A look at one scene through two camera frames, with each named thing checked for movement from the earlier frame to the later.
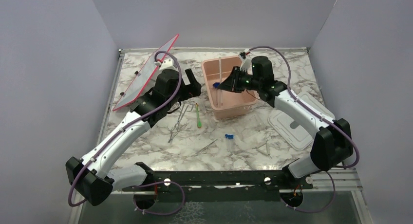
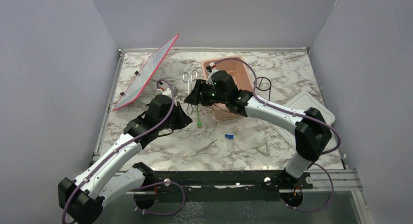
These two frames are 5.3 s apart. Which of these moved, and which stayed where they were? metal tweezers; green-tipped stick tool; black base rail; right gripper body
Moved: right gripper body
Stayed: green-tipped stick tool; metal tweezers; black base rail
